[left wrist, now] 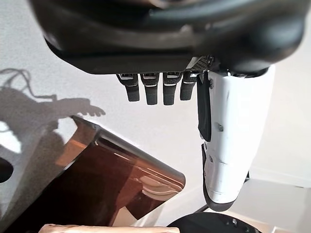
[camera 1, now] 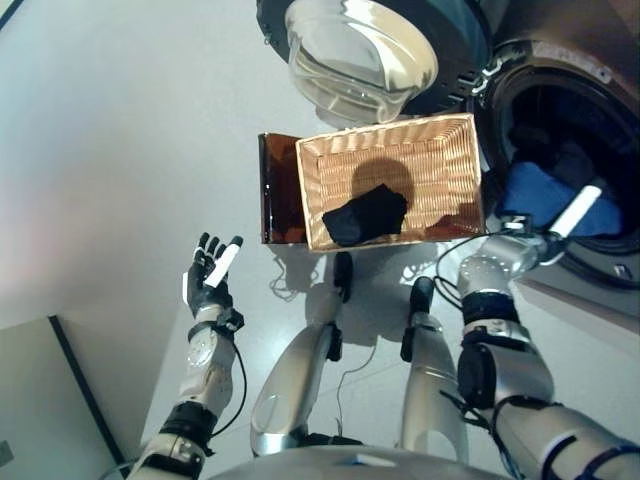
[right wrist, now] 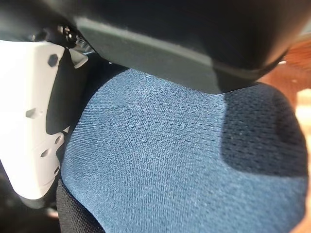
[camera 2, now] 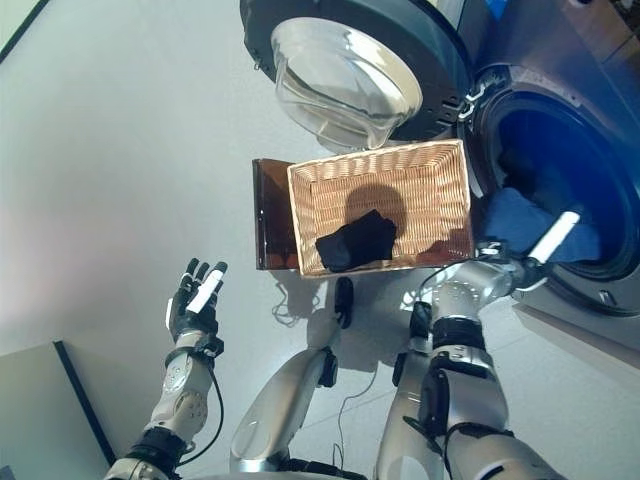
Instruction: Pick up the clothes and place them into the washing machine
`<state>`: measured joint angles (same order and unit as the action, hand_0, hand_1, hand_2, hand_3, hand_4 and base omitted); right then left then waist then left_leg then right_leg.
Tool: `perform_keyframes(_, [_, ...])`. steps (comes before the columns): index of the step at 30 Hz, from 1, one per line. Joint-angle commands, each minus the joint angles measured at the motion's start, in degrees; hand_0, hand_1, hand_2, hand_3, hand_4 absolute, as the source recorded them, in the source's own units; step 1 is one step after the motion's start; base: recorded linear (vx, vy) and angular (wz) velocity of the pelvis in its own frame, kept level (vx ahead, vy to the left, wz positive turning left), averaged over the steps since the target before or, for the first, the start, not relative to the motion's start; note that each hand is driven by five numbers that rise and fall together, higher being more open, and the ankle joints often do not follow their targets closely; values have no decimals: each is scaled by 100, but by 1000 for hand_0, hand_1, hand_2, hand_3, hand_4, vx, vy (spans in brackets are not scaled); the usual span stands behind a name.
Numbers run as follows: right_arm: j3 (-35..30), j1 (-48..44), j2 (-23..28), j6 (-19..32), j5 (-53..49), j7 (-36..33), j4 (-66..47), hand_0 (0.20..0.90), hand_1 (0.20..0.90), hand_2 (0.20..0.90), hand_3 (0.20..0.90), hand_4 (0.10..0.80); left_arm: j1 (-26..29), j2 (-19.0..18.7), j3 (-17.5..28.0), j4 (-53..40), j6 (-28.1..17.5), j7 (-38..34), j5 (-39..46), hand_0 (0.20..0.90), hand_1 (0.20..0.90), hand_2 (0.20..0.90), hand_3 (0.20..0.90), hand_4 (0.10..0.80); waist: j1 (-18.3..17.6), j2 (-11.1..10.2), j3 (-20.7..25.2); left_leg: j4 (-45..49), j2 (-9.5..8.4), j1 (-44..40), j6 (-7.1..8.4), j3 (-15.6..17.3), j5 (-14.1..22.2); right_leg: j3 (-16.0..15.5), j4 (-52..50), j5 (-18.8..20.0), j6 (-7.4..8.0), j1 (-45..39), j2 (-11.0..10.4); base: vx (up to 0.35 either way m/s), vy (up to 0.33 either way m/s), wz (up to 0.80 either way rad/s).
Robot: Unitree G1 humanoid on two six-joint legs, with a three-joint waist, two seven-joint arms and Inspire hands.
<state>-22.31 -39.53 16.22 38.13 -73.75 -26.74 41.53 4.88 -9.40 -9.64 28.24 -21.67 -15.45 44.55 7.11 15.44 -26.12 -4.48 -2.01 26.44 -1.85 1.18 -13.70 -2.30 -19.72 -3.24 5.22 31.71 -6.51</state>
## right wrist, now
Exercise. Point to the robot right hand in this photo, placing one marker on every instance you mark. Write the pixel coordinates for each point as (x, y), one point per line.
(170, 29)

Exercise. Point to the blue garment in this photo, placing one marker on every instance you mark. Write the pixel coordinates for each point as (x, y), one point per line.
(158, 145)

